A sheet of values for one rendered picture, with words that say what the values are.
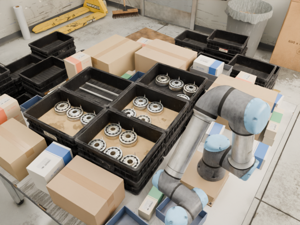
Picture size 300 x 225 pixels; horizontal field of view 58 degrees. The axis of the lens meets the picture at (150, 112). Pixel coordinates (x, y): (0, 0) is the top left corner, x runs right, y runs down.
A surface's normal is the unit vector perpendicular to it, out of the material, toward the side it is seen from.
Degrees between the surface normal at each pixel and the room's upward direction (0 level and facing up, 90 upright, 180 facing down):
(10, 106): 90
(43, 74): 0
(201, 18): 90
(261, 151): 0
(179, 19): 90
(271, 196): 0
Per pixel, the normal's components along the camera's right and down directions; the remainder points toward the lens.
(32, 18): 0.82, 0.38
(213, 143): -0.09, -0.82
